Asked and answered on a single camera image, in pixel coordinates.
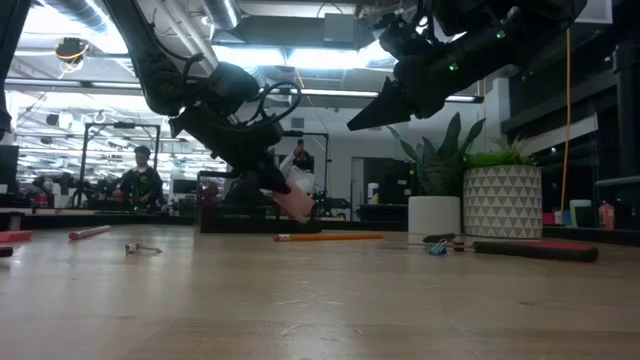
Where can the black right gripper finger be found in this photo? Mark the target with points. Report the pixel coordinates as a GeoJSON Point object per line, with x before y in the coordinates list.
{"type": "Point", "coordinates": [385, 107]}

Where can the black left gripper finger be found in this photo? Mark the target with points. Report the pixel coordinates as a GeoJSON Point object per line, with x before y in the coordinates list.
{"type": "Point", "coordinates": [270, 177]}

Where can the orange pencil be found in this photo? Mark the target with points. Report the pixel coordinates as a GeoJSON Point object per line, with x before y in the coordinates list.
{"type": "Point", "coordinates": [330, 237]}

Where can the black pen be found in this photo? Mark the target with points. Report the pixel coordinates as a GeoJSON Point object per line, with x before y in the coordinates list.
{"type": "Point", "coordinates": [440, 238]}

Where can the red rubber eraser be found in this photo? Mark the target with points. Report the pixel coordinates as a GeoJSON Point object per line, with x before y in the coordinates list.
{"type": "Point", "coordinates": [90, 232]}

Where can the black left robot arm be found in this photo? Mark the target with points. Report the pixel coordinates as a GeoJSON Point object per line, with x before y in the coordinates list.
{"type": "Point", "coordinates": [150, 65]}

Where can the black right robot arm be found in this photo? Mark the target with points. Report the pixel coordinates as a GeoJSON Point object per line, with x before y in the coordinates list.
{"type": "Point", "coordinates": [510, 30]}

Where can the person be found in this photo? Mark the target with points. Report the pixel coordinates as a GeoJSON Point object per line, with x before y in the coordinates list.
{"type": "Point", "coordinates": [300, 172]}
{"type": "Point", "coordinates": [142, 185]}

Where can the white wipes canister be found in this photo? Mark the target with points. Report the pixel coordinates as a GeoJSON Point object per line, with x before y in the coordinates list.
{"type": "Point", "coordinates": [373, 195]}

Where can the teal plant in white pot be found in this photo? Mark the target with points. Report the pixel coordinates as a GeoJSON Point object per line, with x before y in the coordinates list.
{"type": "Point", "coordinates": [434, 215]}

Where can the green succulent in patterned pot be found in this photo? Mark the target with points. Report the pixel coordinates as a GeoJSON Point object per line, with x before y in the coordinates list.
{"type": "Point", "coordinates": [502, 200]}

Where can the silver binder clip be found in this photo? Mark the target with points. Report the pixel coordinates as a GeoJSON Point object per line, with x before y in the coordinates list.
{"type": "Point", "coordinates": [134, 248]}

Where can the blue binder clip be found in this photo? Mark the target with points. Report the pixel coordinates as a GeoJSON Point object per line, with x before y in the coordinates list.
{"type": "Point", "coordinates": [439, 249]}

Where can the red box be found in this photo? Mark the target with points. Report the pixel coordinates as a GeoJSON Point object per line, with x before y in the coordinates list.
{"type": "Point", "coordinates": [549, 219]}

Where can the red flat block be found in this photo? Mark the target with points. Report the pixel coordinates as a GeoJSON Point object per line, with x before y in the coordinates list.
{"type": "Point", "coordinates": [15, 236]}

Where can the black aluminium table frame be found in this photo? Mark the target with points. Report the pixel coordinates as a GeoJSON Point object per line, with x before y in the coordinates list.
{"type": "Point", "coordinates": [100, 221]}

